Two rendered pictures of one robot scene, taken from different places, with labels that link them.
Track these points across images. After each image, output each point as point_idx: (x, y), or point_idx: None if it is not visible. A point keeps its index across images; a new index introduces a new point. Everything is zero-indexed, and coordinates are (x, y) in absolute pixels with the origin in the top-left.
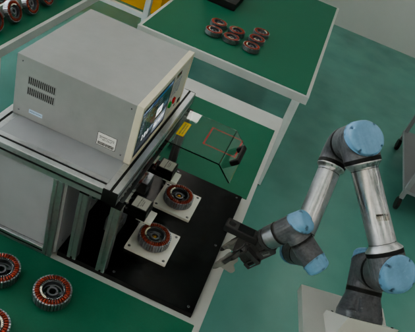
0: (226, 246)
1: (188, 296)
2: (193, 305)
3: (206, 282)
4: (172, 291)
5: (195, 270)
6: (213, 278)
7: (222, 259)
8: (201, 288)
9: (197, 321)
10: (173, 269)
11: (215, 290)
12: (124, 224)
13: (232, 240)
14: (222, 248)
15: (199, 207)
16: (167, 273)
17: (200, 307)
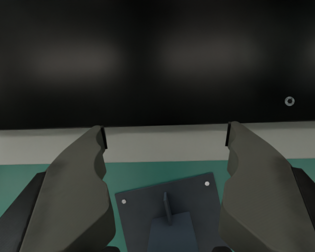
0: (232, 153)
1: (27, 97)
2: (3, 125)
3: (132, 128)
4: (15, 46)
5: (135, 80)
6: (160, 143)
7: (70, 165)
8: (78, 123)
9: None
10: (97, 13)
11: (119, 162)
12: None
13: (291, 188)
14: (227, 131)
15: None
16: (72, 4)
17: (38, 144)
